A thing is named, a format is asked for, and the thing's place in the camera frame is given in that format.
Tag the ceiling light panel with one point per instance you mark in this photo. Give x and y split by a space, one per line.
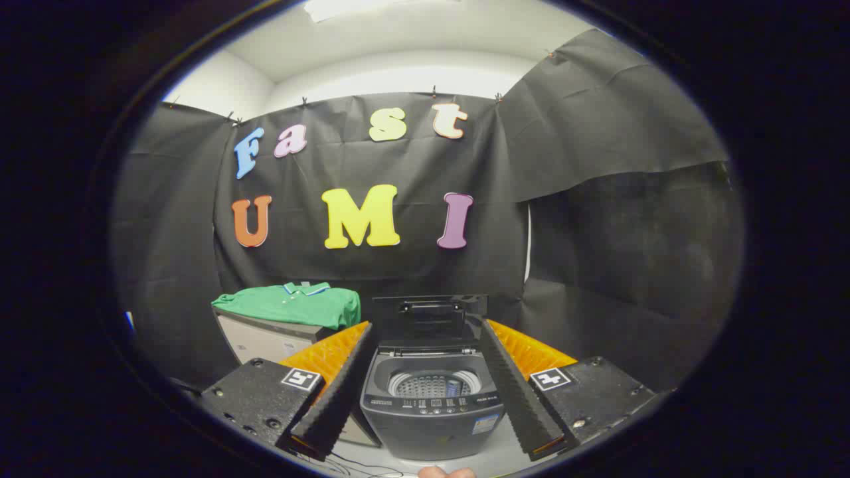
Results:
332 8

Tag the grey cabinet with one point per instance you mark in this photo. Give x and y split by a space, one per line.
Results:
265 342

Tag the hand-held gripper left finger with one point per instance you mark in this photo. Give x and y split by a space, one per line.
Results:
335 398

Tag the black backdrop cloth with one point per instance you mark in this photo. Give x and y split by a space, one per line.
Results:
412 166

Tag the grey washing machine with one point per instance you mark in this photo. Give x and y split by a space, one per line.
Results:
431 431

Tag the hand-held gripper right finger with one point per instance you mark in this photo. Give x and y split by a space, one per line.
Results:
514 392

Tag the green polo shirt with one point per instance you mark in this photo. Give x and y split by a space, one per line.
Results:
292 307

